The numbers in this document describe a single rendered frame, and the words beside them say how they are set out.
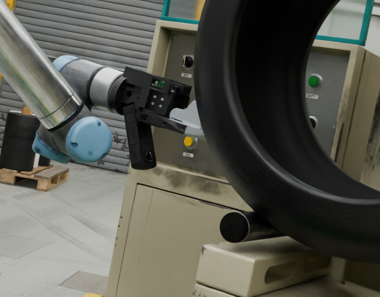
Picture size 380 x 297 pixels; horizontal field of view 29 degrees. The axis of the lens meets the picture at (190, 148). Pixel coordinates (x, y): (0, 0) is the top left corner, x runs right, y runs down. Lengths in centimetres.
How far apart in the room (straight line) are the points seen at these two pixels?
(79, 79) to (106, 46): 916
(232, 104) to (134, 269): 94
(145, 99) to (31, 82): 20
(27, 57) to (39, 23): 964
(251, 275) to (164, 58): 100
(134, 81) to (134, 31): 913
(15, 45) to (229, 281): 49
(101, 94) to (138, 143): 11
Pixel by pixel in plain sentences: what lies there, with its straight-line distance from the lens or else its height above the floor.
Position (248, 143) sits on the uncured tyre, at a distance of 106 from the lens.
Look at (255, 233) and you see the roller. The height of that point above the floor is 89.
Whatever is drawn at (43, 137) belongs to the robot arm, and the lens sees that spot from 135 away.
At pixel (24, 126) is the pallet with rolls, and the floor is 58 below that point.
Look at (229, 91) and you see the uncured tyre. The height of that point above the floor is 109.
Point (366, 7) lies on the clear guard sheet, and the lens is 173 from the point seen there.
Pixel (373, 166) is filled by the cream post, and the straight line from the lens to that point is 139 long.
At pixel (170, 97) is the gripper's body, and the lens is 124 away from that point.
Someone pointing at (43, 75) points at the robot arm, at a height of 106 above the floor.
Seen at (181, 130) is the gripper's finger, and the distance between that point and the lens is 122.
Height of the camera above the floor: 106
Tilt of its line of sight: 3 degrees down
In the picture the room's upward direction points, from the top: 11 degrees clockwise
